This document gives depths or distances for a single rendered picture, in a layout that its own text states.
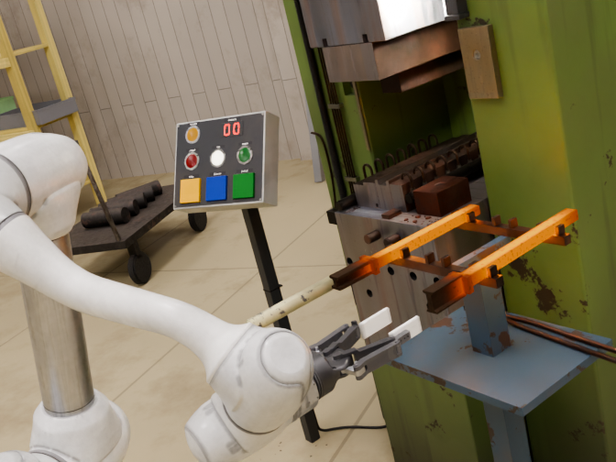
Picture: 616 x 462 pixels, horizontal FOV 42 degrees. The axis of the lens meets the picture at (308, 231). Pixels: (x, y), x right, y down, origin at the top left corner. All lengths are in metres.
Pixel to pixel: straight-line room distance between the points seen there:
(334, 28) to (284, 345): 1.21
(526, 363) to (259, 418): 0.79
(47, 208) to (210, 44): 5.74
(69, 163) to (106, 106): 6.53
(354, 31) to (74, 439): 1.15
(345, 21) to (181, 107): 5.45
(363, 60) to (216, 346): 1.12
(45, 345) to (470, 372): 0.86
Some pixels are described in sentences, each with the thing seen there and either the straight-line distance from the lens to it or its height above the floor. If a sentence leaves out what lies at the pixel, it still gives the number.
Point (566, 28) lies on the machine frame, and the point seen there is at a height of 1.32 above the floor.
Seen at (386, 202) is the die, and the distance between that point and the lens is 2.16.
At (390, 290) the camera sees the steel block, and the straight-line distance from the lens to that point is 2.20.
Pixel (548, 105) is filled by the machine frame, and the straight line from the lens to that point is 1.89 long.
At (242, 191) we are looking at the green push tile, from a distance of 2.40.
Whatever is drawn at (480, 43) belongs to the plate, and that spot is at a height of 1.32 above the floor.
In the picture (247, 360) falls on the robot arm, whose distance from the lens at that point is 1.05.
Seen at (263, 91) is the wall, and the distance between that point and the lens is 6.93.
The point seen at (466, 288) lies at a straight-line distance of 1.51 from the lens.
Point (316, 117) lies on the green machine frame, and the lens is 2.51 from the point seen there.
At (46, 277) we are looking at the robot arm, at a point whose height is 1.24.
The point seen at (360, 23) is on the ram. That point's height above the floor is 1.41.
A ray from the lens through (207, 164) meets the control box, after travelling 2.50.
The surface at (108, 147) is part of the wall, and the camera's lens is 8.14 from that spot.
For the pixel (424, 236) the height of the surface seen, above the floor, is 0.97.
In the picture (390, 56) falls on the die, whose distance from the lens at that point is 2.06.
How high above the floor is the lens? 1.60
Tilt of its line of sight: 18 degrees down
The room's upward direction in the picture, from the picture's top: 14 degrees counter-clockwise
